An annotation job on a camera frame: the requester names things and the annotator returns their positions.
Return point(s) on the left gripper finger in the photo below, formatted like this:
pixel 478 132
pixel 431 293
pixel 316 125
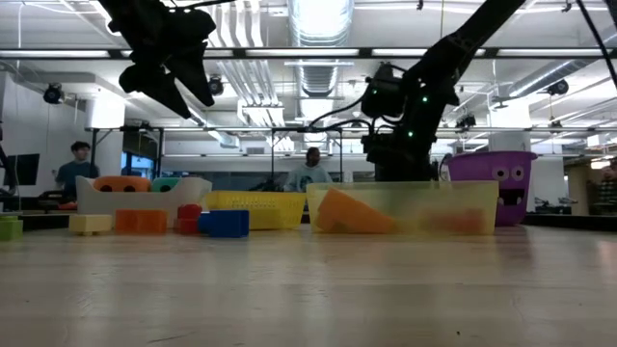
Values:
pixel 193 67
pixel 152 84

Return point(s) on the amber long toy block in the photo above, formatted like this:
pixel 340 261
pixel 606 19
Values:
pixel 352 214

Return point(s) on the orange long toy block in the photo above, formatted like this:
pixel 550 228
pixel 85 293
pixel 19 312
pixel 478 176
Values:
pixel 455 221

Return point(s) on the orange foam die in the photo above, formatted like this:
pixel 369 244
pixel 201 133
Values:
pixel 120 181

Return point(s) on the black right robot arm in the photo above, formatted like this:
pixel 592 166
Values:
pixel 463 43

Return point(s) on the black round ceiling fixture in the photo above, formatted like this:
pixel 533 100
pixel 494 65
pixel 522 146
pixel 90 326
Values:
pixel 465 121
pixel 218 87
pixel 558 87
pixel 53 94

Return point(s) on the translucent yellow plastic bin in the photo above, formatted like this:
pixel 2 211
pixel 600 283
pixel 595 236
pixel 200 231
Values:
pixel 414 202

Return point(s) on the purple monster face bucket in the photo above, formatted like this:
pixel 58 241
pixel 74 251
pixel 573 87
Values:
pixel 474 166

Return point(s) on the blue glowing monitor screen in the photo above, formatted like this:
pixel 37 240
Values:
pixel 132 166

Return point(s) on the person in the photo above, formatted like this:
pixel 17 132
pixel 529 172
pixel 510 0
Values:
pixel 306 176
pixel 605 190
pixel 77 173

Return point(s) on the white plastic bin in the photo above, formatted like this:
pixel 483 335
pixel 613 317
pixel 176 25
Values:
pixel 183 197

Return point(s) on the yellow slotted plastic basket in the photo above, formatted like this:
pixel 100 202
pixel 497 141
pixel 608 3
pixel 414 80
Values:
pixel 275 207

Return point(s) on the red tall toy block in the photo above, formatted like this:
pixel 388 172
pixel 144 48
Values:
pixel 189 217

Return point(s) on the orange sloped toy block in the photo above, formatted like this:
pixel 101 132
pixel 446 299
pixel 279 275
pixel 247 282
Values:
pixel 140 221

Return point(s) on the yellow small toy block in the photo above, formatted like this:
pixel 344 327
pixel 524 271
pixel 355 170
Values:
pixel 91 224

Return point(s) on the black computer monitor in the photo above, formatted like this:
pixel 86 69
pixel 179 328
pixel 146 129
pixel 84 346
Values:
pixel 21 169

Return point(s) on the blue toy block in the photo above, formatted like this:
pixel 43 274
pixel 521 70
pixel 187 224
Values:
pixel 226 224

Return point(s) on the green small toy block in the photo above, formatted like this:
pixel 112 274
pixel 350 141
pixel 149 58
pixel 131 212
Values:
pixel 9 230

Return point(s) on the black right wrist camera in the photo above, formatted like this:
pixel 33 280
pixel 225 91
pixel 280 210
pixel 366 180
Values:
pixel 383 94

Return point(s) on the silver round ceiling duct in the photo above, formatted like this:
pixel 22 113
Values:
pixel 318 82

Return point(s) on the black workstation frame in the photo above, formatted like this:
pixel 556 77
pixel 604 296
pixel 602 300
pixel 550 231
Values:
pixel 272 159

